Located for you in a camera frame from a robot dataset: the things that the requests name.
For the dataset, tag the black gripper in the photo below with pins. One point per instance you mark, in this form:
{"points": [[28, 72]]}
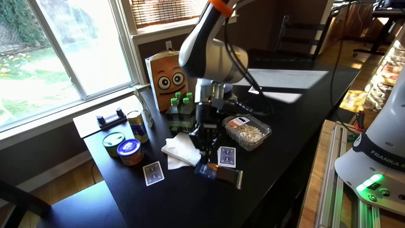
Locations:
{"points": [[208, 108]]}

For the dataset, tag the black snack bar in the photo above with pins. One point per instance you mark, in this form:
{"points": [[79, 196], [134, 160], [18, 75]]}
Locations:
{"points": [[228, 175]]}

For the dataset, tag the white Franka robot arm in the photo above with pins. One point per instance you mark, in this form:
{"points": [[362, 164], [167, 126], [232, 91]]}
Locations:
{"points": [[210, 55]]}

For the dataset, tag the clear plastic bowl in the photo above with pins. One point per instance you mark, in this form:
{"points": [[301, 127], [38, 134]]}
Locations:
{"points": [[253, 137]]}

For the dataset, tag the white paper napkin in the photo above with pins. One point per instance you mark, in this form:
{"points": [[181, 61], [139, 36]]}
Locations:
{"points": [[182, 148], [174, 163]]}

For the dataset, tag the blue playing card deck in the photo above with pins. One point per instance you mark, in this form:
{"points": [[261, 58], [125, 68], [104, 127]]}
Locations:
{"points": [[227, 156]]}

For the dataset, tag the green capped bottle pack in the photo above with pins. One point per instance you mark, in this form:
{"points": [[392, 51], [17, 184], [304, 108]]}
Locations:
{"points": [[182, 118]]}

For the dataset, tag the single blue playing card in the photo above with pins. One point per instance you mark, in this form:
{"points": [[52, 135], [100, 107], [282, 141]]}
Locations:
{"points": [[153, 173]]}

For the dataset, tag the tall blue silver can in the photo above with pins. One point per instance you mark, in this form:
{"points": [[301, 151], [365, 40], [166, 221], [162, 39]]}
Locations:
{"points": [[137, 126]]}

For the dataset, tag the brown paper bag with face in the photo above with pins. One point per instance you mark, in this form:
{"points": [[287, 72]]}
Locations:
{"points": [[166, 83]]}

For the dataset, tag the blue lid can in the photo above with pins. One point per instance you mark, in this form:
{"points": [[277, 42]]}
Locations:
{"points": [[129, 151]]}

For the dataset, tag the green lid can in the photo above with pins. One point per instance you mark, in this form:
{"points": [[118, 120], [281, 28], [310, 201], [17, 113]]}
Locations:
{"points": [[113, 141]]}

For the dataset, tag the white sill board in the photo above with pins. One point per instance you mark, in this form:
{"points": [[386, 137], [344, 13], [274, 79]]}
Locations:
{"points": [[89, 121]]}

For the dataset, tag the woven window blind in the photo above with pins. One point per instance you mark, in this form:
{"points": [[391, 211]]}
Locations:
{"points": [[168, 11]]}

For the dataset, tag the dark blue bench seat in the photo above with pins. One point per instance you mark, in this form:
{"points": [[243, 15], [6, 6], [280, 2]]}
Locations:
{"points": [[84, 210]]}

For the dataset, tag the dark wooden chair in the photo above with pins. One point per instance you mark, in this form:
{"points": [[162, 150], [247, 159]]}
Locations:
{"points": [[308, 34]]}

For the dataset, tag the yellow snack packet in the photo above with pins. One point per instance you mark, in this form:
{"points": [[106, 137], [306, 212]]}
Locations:
{"points": [[352, 102]]}

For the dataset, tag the pile of snack bags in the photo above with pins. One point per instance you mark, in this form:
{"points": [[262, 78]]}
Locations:
{"points": [[386, 74]]}

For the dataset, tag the white wall outlet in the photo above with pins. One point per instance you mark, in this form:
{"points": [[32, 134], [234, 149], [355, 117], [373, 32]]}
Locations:
{"points": [[168, 45]]}

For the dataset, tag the aluminium frame rails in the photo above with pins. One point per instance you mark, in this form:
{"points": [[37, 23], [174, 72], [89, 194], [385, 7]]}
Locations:
{"points": [[337, 182]]}

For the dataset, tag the dark chair frame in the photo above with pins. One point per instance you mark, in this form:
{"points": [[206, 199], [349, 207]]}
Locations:
{"points": [[20, 201]]}

